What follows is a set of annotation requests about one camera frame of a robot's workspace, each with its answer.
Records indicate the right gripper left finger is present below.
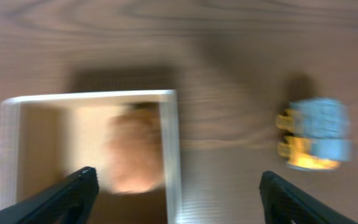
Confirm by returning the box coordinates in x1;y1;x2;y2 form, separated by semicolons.
0;167;99;224

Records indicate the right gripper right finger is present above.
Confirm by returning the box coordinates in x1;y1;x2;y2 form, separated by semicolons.
259;170;357;224

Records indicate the grey and yellow toy truck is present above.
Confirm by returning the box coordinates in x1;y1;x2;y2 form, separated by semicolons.
275;97;352;171

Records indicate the brown plush teddy bear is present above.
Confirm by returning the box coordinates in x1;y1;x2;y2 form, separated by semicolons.
107;102;165;194

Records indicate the white open box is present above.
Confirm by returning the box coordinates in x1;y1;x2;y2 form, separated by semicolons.
0;90;182;223

